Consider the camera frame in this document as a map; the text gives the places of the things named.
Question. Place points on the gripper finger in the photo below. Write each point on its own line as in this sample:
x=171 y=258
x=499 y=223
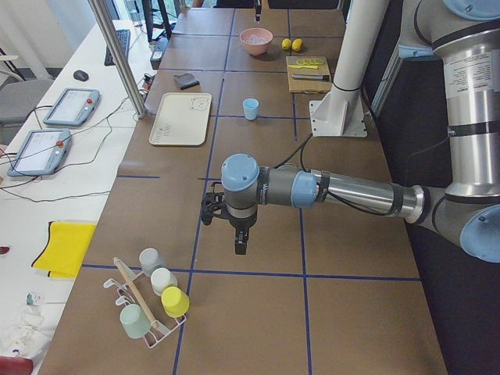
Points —
x=258 y=10

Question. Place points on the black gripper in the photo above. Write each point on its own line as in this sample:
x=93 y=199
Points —
x=240 y=224

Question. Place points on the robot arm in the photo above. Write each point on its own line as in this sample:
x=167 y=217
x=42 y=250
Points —
x=464 y=35

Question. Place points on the pink bowl of ice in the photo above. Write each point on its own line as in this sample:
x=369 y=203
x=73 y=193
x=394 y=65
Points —
x=256 y=41

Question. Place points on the white upturned cup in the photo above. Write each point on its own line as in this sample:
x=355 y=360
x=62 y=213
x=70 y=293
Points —
x=161 y=279

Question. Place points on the yellow upturned cup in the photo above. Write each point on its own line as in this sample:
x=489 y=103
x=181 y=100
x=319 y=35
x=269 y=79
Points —
x=175 y=301

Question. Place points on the grey upturned cup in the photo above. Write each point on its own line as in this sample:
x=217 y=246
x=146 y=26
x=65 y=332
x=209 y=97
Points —
x=150 y=260

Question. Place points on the light blue cup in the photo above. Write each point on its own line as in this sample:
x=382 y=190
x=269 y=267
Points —
x=250 y=108

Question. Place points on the green upturned cup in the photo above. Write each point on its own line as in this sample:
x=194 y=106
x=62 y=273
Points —
x=134 y=321

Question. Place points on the yellow lemon near bowl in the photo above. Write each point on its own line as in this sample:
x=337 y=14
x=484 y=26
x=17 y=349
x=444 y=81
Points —
x=286 y=44

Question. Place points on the yellow lemon near edge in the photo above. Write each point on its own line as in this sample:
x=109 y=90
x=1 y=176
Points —
x=297 y=45

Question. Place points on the yellow plastic knife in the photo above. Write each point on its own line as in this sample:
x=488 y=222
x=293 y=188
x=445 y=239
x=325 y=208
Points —
x=303 y=67

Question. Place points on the wooden cutting board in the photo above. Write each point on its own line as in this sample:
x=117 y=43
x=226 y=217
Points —
x=305 y=86

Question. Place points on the steel rod black tip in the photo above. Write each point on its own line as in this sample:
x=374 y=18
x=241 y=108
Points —
x=311 y=77

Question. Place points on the grey folded cloth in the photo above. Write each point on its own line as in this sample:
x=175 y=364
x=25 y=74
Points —
x=185 y=80

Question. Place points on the black power box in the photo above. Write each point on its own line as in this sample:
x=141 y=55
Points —
x=158 y=51

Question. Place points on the cream bear tray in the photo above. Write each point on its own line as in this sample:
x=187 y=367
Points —
x=181 y=119

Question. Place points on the yellow cloth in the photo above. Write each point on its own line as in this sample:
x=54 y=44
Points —
x=66 y=248

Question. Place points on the black computer mouse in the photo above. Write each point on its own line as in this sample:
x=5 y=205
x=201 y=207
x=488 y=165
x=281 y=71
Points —
x=80 y=75

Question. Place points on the far teach pendant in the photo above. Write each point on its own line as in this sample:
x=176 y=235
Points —
x=73 y=107

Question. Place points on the teach pendant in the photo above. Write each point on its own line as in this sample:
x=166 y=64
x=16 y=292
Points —
x=41 y=153
x=73 y=107

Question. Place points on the near teach pendant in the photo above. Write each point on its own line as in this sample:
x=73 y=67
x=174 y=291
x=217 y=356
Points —
x=41 y=153

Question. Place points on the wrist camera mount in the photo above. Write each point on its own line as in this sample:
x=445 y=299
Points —
x=213 y=205

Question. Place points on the wooden rack handle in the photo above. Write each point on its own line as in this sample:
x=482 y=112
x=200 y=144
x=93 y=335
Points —
x=129 y=278

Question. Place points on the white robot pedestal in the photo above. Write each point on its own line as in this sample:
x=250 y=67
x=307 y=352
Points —
x=340 y=113

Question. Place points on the white wire cup rack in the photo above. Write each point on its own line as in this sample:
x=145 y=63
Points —
x=167 y=325

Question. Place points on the aluminium frame post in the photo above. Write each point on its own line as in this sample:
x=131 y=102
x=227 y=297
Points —
x=105 y=23

